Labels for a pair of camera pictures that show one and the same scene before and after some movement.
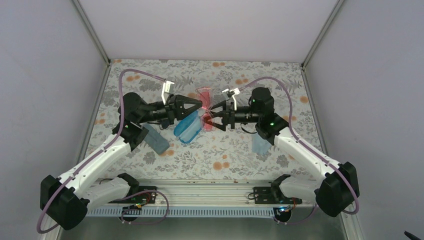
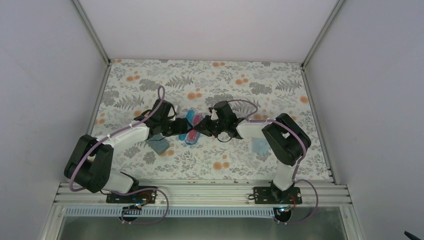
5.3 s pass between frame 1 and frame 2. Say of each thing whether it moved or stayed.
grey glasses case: stayed
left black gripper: moved
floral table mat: stayed
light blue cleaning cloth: stayed
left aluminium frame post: stayed
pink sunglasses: moved
